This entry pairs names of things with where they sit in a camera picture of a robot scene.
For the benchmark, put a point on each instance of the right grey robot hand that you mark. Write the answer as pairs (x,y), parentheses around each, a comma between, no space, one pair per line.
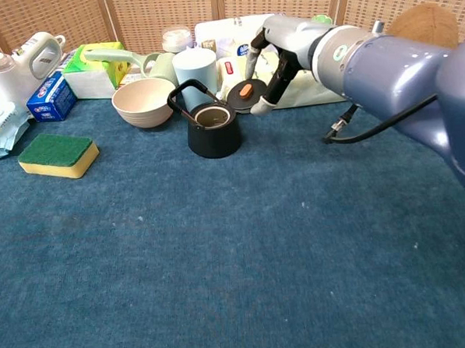
(291,38)

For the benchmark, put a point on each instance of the black lid with orange knob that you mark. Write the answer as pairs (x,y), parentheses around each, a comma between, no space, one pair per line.
(238,99)

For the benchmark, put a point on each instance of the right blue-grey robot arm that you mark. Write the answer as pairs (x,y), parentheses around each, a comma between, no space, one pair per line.
(387,76)

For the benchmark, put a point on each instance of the long yellow sponge pack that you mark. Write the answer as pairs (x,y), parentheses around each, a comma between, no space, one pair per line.
(306,92)

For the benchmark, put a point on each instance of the white tissue paper pack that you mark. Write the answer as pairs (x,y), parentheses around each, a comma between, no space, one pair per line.
(217,34)

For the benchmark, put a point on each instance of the light blue cup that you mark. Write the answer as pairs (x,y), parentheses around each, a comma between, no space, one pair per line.
(196,70)

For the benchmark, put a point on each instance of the clear jar with white contents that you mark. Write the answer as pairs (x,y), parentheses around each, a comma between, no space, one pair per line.
(176,40)

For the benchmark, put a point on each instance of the pale green cup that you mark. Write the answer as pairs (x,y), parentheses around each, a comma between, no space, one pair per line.
(166,68)

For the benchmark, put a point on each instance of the brown plush toy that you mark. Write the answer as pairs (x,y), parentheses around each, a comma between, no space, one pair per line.
(427,23)

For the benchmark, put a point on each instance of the wicker folding screen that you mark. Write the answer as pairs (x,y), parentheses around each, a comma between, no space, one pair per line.
(150,14)

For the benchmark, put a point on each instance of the beige bowl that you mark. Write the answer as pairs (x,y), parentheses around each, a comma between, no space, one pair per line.
(143,112)

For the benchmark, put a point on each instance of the pale green ladle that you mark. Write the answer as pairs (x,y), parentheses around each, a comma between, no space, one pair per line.
(109,55)

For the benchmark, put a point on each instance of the green tissue box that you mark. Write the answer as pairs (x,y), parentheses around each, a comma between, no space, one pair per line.
(91,84)

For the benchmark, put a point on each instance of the blue carpet cloth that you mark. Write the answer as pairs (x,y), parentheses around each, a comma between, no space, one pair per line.
(221,260)

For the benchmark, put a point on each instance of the blue cardboard box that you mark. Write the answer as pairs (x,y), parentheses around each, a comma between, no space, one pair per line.
(51,101)

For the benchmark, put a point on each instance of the green and yellow sponge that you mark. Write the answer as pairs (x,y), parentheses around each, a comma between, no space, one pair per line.
(56,152)

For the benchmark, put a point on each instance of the white bottle with clear cap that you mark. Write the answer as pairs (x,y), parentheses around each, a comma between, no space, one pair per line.
(1,84)

